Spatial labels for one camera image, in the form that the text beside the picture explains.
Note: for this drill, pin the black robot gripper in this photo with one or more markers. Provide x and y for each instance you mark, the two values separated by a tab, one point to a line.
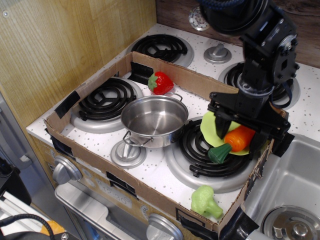
253	112

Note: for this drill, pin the orange toy carrot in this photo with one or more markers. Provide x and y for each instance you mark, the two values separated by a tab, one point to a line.
234	141

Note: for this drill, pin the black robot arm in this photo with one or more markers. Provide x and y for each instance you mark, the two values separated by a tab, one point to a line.
269	42

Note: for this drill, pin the light green plastic plate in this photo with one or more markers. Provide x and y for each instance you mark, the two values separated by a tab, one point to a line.
208	130

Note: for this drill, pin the back right black burner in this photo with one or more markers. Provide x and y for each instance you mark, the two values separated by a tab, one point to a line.
280	96

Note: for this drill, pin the front right black burner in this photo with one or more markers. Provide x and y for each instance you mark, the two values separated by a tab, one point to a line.
188	161

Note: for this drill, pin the stainless steel sink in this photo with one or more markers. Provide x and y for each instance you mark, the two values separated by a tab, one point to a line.
290	180

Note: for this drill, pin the back silver stovetop knob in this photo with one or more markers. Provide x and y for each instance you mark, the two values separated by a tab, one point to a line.
217	54

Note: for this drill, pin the silver stovetop knob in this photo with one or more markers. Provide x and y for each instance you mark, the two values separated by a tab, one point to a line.
127	156
217	54

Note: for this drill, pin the green toy broccoli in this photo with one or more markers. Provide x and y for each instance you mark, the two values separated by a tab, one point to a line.
203	203

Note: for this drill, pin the small stainless steel pot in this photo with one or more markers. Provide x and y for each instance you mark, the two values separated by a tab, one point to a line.
154	121

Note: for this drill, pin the red toy strawberry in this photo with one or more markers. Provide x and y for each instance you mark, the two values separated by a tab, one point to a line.
159	83

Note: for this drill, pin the silver sink drain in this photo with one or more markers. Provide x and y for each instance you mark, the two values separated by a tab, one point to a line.
291	223

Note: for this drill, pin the brown cardboard fence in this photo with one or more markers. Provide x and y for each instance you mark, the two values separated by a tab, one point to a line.
150	187

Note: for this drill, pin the front silver stovetop knob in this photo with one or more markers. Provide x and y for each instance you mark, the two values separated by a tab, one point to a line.
127	156

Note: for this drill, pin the hanging silver strainer ladle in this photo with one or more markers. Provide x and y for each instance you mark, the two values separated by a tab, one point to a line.
196	19

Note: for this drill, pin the right silver oven knob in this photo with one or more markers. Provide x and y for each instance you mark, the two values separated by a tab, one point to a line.
160	228

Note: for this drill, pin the silver oven knob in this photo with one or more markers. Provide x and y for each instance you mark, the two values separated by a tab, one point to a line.
160	228
65	171

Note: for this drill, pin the front left black burner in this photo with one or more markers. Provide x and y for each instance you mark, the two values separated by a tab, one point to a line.
100	111

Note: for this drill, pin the left silver oven knob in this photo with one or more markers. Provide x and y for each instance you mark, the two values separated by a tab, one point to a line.
65	171

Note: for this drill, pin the orange sponge piece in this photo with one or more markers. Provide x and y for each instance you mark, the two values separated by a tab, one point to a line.
55	227

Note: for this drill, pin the silver oven door handle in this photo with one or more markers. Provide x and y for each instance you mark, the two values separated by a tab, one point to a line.
90	213

